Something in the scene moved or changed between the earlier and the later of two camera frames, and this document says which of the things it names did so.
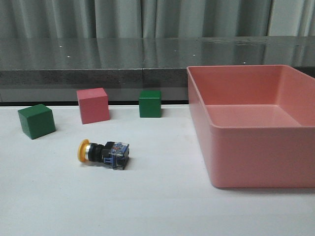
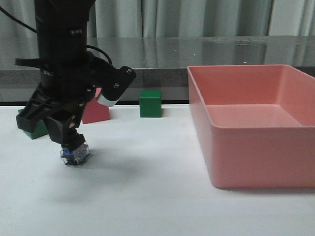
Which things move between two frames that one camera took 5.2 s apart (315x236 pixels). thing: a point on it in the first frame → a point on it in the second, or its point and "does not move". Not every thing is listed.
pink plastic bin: [255, 125] does not move
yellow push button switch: [117, 154] → [76, 155]
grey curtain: [155, 18] does not move
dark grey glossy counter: [49, 70] does not move
